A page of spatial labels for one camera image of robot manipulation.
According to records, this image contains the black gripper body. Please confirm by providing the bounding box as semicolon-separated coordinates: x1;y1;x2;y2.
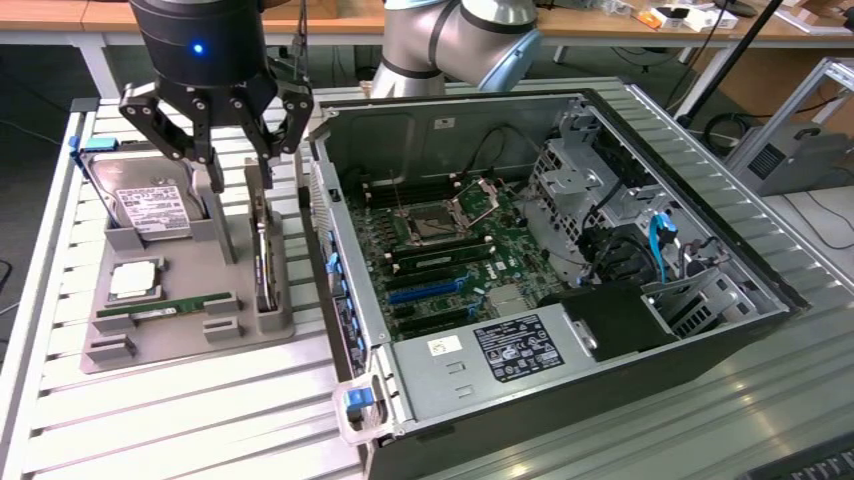
129;0;279;126

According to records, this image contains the green graphics card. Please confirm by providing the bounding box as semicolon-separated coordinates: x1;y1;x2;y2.
244;157;287;315

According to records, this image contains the hard disk in blue caddy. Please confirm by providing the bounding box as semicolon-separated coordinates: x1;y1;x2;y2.
65;135;205;244

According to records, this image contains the wooden desk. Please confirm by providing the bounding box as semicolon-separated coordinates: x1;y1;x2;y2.
0;0;388;99
536;0;854;101

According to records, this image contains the grey parts rack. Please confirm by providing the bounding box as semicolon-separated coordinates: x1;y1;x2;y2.
77;158;300;376

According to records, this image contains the silver CPU chip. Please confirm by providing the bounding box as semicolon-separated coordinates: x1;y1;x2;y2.
105;259;165;304

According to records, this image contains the green RAM stick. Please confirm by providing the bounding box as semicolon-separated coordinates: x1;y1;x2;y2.
96;293;239;320

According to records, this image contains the silver socket cover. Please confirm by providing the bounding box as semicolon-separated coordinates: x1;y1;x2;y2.
450;177;502;226

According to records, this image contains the RAM stick in slot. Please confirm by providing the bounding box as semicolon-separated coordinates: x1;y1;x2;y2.
392;242;492;274

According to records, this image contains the green motherboard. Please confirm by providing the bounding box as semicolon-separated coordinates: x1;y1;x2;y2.
343;172;575;342

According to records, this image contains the silver disk bay cage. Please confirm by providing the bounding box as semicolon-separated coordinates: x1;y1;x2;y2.
523;97;672;259

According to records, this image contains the silver chipset heatsink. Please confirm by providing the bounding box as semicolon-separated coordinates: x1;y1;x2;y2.
484;287;535;314

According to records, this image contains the grey power supply unit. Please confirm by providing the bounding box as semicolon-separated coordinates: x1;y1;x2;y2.
388;302;602;425

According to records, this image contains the orange black device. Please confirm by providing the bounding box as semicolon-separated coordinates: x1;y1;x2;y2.
632;5;688;31

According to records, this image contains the black plastic shroud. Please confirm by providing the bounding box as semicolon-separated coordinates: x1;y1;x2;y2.
536;279;680;364

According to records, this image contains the small white box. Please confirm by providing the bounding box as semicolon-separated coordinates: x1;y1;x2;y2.
676;7;740;34

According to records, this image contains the black stand pole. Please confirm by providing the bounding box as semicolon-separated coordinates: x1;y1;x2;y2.
672;0;786;126

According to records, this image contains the black open PC case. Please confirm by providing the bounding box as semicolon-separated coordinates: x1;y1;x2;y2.
292;87;813;480

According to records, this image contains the black keyboard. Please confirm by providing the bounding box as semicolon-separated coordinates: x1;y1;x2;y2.
739;444;854;480

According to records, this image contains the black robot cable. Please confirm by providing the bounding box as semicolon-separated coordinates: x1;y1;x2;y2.
287;0;313;86

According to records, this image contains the black wire bundle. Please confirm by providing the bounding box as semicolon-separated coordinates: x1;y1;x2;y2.
576;192;659;289

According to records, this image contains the blue wire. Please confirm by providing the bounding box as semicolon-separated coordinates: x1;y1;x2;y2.
644;210;680;287

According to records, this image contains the coiled black cable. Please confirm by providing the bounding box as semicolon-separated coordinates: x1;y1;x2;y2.
703;112;743;151

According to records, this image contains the perforated metal bracket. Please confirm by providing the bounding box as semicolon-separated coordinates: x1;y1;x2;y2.
638;267;783;342

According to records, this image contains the grey box with handle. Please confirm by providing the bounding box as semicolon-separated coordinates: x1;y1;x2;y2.
723;119;854;199

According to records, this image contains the aluminium profile frame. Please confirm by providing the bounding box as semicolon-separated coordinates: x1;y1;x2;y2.
759;55;854;151

